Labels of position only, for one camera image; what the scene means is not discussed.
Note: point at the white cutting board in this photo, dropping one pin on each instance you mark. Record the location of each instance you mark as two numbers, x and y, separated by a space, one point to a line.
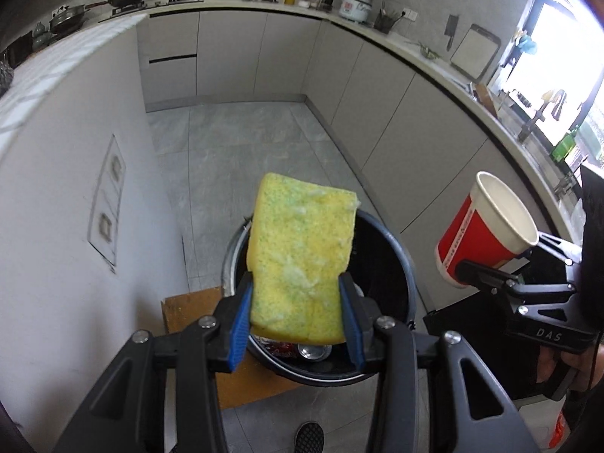
474 51

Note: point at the white rice cooker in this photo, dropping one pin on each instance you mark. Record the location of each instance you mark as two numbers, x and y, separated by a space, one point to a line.
356 5

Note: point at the bowl of greens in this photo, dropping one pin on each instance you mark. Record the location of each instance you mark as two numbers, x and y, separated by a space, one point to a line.
428 50

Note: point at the wall socket panel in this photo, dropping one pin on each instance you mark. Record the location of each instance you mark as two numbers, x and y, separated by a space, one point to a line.
106 203

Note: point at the black utensil holder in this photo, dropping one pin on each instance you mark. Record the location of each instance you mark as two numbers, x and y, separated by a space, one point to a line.
384 22

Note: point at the green teapot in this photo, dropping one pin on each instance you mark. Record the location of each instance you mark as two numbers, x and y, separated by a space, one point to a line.
40 37

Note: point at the steel cleaver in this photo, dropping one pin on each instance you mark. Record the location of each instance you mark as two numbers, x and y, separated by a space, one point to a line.
450 33

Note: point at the white wall outlet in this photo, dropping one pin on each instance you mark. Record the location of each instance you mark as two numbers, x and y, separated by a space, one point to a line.
410 13

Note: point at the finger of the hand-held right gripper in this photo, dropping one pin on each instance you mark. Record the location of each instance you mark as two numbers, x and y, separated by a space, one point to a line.
495 279
559 246

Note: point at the black trash bin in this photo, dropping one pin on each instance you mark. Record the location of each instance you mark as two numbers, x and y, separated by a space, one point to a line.
387 264

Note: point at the red white object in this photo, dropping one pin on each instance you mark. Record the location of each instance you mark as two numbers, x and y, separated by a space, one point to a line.
561 429

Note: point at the person's black shoe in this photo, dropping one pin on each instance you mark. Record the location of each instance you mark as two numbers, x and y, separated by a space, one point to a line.
309 439

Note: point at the blue hanging cloth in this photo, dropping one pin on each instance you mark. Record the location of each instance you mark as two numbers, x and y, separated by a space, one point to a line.
527 43

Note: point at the brown cardboard sheet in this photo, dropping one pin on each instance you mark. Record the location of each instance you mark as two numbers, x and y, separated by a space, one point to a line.
188 311

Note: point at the yellow green sponge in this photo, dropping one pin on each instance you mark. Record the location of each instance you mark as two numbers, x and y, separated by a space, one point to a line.
302 259

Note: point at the grey kitchen counter cabinets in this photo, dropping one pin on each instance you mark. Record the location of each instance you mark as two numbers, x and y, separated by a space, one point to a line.
401 127

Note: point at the red paper cup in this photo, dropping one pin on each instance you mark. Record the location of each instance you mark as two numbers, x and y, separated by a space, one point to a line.
481 236

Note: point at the grey cooking pot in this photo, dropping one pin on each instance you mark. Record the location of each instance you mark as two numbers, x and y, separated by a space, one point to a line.
68 18

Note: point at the person's right hand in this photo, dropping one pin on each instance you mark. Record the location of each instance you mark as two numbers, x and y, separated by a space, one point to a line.
590 363

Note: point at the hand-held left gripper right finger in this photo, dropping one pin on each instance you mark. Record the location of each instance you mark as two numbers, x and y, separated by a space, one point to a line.
351 321

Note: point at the steel wool scrubber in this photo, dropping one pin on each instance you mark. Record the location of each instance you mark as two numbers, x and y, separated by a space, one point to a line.
4 75

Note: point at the green bottle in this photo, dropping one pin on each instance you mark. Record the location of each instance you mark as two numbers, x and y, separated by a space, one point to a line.
565 146

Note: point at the kitchen faucet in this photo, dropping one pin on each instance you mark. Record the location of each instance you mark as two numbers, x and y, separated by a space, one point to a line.
533 115

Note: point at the person's black clothing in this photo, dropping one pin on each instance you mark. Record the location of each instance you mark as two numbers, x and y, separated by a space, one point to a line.
472 339

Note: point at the small white containers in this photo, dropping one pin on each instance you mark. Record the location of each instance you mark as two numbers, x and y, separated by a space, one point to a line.
309 3

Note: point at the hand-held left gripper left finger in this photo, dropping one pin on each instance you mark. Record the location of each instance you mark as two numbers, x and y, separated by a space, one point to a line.
240 321

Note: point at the black appliance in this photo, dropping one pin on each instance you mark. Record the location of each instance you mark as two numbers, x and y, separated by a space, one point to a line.
18 51

